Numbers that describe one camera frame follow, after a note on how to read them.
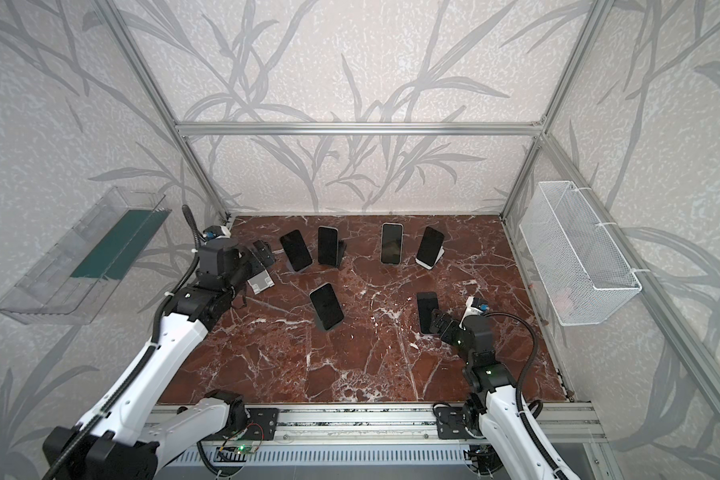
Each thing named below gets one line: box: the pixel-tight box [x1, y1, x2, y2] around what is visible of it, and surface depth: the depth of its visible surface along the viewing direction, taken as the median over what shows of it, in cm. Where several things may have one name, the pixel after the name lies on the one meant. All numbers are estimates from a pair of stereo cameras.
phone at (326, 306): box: [309, 283, 344, 330], surface depth 86 cm
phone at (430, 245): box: [416, 226, 445, 267], surface depth 103 cm
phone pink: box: [417, 291, 439, 334], surface depth 98 cm
